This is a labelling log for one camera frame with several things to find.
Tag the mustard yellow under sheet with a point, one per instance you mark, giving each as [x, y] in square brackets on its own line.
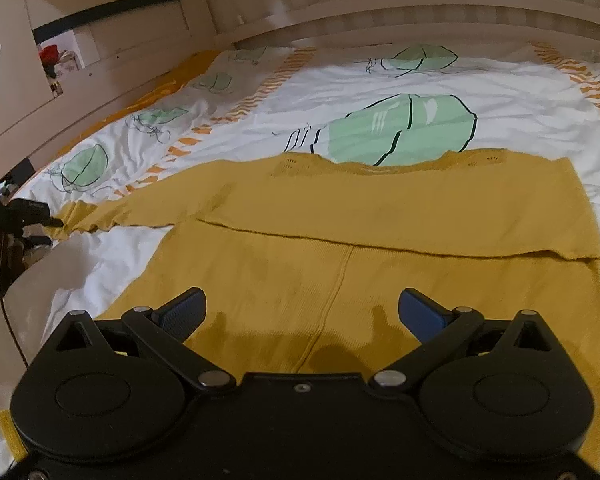
[145, 95]

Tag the red cloth item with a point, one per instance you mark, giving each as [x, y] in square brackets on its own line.
[50, 55]

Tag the mustard yellow knit sweater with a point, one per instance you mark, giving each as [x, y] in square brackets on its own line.
[380, 220]

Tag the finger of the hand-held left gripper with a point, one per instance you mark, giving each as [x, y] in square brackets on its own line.
[35, 212]

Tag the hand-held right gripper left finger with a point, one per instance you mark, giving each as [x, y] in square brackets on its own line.
[185, 312]

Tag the white printed bed sheet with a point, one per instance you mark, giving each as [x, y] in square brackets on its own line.
[330, 90]

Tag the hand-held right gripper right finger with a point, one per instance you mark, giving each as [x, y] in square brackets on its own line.
[420, 316]

